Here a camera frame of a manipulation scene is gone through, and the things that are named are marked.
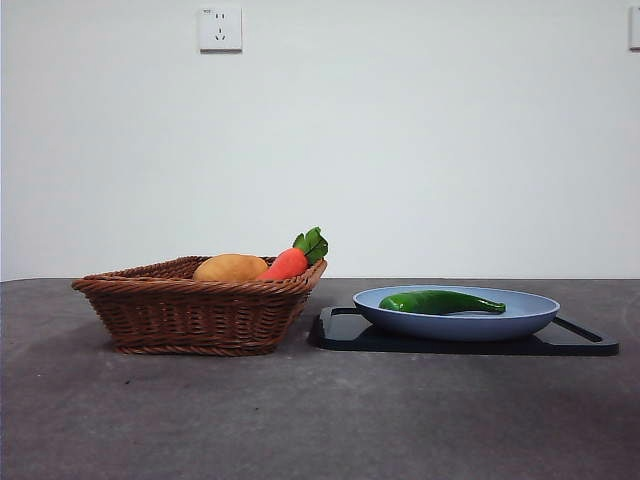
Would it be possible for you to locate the yellow-brown potato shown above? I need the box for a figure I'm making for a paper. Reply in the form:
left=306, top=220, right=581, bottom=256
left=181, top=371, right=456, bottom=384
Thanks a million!
left=192, top=252, right=270, bottom=282

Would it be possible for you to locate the brown wicker basket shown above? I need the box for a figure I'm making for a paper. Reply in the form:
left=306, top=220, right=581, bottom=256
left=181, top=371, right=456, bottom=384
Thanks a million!
left=71, top=255, right=329, bottom=357

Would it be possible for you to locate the blue round plate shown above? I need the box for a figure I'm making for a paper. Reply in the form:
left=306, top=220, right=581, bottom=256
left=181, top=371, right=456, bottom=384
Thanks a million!
left=352, top=285, right=561, bottom=343

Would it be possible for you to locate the green pepper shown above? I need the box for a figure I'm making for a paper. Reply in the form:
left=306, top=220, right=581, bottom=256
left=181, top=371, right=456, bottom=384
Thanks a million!
left=378, top=289, right=507, bottom=317

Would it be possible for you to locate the orange toy carrot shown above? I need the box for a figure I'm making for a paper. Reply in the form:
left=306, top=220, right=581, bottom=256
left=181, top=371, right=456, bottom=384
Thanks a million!
left=255, top=226, right=330, bottom=281

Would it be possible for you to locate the black rectangular tray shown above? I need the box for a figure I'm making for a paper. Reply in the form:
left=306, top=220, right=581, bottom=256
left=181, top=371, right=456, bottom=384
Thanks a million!
left=309, top=305, right=620, bottom=357

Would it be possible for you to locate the white wall socket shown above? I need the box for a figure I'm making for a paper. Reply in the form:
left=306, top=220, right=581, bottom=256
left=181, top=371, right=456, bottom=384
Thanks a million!
left=199, top=5, right=244, bottom=54

